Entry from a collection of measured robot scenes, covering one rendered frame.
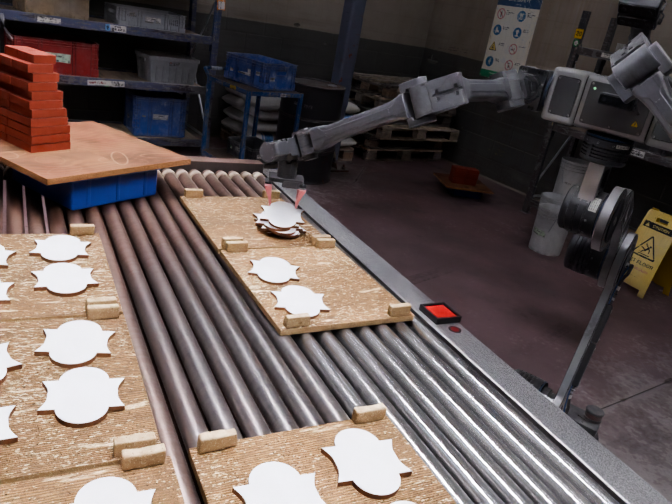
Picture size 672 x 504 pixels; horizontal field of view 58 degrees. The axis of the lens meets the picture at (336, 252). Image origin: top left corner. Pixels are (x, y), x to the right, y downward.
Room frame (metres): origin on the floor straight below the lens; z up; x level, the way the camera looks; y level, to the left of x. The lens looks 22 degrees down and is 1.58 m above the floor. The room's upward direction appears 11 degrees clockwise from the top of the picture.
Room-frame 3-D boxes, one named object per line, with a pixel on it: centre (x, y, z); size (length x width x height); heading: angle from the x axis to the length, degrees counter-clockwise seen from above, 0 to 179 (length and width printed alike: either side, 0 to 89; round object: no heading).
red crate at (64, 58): (5.13, 2.65, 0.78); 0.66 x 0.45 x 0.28; 128
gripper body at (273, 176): (1.71, 0.19, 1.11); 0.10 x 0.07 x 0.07; 100
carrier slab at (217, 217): (1.72, 0.27, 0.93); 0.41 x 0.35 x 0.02; 32
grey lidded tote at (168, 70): (5.71, 1.87, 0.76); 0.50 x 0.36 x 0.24; 134
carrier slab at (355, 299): (1.37, 0.04, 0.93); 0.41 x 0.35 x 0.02; 32
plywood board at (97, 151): (1.79, 0.86, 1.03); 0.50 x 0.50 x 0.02; 60
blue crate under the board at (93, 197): (1.76, 0.80, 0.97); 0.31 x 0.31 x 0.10; 60
